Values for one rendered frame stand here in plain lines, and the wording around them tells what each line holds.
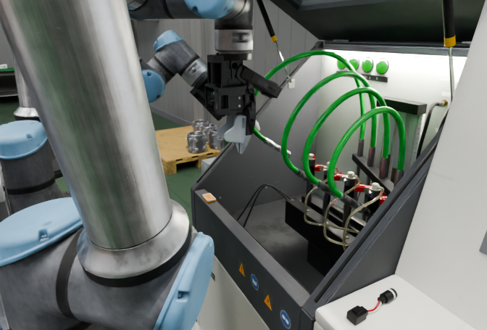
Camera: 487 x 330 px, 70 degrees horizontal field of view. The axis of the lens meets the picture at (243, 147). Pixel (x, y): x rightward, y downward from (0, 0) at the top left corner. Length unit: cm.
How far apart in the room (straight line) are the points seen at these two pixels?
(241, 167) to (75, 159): 103
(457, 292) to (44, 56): 75
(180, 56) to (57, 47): 71
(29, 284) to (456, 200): 70
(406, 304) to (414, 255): 10
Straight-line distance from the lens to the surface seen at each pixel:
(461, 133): 78
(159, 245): 35
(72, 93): 27
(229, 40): 67
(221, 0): 56
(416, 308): 79
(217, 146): 418
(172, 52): 96
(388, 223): 77
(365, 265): 78
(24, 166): 93
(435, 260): 81
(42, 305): 48
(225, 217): 106
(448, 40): 81
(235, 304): 112
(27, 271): 46
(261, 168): 134
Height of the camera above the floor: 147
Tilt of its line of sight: 18 degrees down
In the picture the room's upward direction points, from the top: straight up
